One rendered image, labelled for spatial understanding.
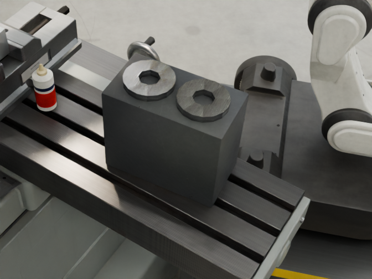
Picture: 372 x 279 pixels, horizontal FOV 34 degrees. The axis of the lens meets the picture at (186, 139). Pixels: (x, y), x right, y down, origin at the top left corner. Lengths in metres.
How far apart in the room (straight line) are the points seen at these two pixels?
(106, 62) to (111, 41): 1.23
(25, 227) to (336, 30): 0.80
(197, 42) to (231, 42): 0.16
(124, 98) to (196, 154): 0.15
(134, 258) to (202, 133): 0.98
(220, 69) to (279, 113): 1.03
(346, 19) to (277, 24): 1.72
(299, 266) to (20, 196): 0.78
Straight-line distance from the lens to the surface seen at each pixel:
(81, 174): 1.15
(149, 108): 1.00
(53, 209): 1.44
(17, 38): 1.28
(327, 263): 1.73
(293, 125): 1.79
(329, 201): 1.64
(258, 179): 1.16
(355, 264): 1.76
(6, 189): 1.24
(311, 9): 1.41
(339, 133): 1.62
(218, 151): 0.99
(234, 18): 3.09
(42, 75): 1.21
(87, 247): 1.74
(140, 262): 1.90
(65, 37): 1.37
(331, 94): 1.59
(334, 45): 1.42
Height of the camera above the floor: 1.83
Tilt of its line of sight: 48 degrees down
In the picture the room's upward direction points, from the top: 5 degrees clockwise
